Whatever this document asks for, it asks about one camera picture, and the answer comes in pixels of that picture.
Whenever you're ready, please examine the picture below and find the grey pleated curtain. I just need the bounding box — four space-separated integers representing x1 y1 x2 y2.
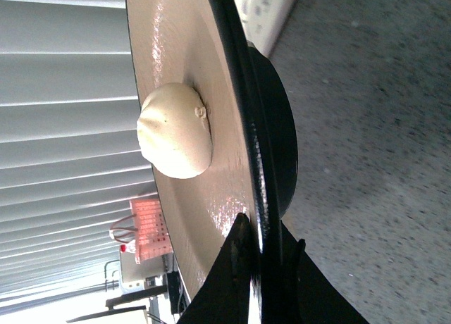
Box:
1 0 156 313

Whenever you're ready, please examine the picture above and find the white steamed bun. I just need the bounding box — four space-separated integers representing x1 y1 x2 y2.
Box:
137 83 213 179

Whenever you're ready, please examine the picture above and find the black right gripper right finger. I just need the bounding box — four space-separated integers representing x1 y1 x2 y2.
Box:
281 225 368 323

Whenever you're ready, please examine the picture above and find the cream rectangular serving tray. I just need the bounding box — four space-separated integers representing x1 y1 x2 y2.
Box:
237 0 296 57

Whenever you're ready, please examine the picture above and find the red plastic crate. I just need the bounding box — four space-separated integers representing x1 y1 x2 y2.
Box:
109 198 173 264

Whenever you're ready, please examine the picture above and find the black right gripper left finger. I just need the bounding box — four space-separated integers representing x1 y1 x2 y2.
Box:
178 213 257 323

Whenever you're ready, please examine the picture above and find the beige plate with black rim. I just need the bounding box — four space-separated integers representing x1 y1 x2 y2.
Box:
126 0 297 323

